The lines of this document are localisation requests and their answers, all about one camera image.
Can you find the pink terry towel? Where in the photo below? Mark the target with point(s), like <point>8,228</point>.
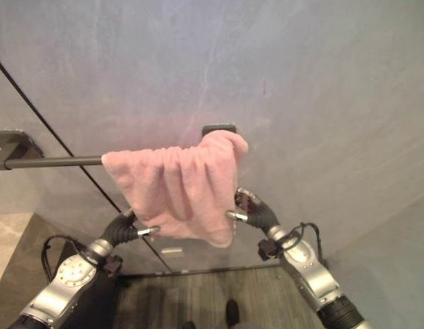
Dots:
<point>184,185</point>

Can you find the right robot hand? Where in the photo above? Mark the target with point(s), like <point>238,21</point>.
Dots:
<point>258,212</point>

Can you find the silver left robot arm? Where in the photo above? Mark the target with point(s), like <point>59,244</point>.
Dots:
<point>61,281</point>

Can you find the dark robot foot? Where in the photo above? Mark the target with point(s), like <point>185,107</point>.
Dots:
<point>231,311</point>

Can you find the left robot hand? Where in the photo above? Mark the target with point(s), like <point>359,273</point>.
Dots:
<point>121,229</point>

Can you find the small white wall label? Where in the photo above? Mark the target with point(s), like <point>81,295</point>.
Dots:
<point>171,251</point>

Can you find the dark grey towel rail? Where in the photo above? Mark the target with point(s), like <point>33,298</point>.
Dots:
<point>47,161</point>

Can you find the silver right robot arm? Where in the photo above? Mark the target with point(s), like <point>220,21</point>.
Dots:
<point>311,270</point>

